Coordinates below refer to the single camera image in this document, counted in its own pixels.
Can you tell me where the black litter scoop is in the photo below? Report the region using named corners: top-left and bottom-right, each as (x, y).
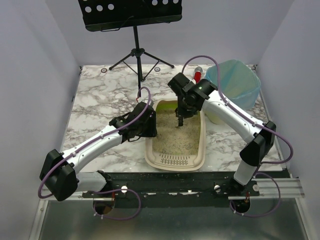
top-left (175, 107), bottom-right (198, 127)

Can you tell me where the red microphone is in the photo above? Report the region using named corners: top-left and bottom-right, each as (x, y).
top-left (193, 66), bottom-right (203, 83)

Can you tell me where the beige green litter box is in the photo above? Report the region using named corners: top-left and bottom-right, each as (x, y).
top-left (144, 99), bottom-right (206, 172)

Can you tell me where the bin with blue bag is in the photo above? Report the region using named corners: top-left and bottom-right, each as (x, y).
top-left (218, 59), bottom-right (261, 110)

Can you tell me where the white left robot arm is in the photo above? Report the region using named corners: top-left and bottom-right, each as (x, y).
top-left (39, 102), bottom-right (157, 202)

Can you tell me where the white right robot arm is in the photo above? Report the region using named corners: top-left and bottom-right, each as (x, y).
top-left (168, 72), bottom-right (276, 186)

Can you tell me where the black music stand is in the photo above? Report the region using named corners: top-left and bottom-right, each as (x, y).
top-left (78, 0), bottom-right (183, 88)

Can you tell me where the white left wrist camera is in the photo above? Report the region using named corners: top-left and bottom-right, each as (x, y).
top-left (136, 98), bottom-right (148, 103)

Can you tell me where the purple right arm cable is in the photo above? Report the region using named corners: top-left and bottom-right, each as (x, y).
top-left (181, 55), bottom-right (294, 165)

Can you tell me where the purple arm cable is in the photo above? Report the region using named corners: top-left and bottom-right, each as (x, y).
top-left (181, 55), bottom-right (294, 165)
top-left (37, 86), bottom-right (154, 199)

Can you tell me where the black mounting base rail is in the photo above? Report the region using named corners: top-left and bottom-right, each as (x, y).
top-left (82, 171), bottom-right (260, 208)

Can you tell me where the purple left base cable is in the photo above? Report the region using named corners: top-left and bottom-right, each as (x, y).
top-left (88, 189), bottom-right (142, 221)

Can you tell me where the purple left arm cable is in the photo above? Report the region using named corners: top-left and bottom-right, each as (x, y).
top-left (37, 86), bottom-right (154, 199)

